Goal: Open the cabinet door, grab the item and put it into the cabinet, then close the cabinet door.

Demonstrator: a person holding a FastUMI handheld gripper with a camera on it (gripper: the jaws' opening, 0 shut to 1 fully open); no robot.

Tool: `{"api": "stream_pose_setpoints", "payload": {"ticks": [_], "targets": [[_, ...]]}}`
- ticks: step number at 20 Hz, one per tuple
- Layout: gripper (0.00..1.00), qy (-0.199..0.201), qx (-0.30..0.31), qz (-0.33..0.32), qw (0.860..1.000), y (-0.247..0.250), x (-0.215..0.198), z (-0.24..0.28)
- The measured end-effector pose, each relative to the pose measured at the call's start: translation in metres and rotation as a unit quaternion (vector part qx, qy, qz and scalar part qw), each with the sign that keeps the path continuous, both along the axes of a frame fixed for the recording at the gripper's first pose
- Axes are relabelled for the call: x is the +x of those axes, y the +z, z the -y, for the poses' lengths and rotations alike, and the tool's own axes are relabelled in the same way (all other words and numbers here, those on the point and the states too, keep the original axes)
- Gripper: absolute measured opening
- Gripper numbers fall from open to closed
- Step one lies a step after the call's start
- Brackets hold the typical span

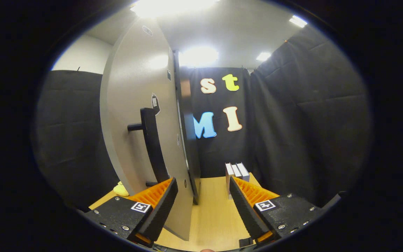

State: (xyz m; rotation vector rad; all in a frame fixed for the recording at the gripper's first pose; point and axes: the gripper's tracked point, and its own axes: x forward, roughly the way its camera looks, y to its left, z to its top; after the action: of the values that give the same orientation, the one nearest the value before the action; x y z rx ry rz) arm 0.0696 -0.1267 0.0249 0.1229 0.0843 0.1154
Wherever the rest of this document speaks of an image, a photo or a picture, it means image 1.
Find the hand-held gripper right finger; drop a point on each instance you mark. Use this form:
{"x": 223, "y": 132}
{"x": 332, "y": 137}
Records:
{"x": 245, "y": 213}

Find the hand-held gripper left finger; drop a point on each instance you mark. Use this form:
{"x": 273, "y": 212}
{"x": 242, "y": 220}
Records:
{"x": 161, "y": 210}

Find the white cover book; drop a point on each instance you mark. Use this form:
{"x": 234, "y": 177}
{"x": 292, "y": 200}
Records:
{"x": 237, "y": 170}

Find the yellow plush toy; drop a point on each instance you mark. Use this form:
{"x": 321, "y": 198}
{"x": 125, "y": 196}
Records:
{"x": 121, "y": 190}

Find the grey cabinet door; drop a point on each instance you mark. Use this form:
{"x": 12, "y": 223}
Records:
{"x": 131, "y": 77}

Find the ceiling light panel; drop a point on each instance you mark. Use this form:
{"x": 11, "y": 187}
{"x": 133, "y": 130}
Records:
{"x": 298, "y": 21}
{"x": 263, "y": 56}
{"x": 199, "y": 56}
{"x": 173, "y": 7}

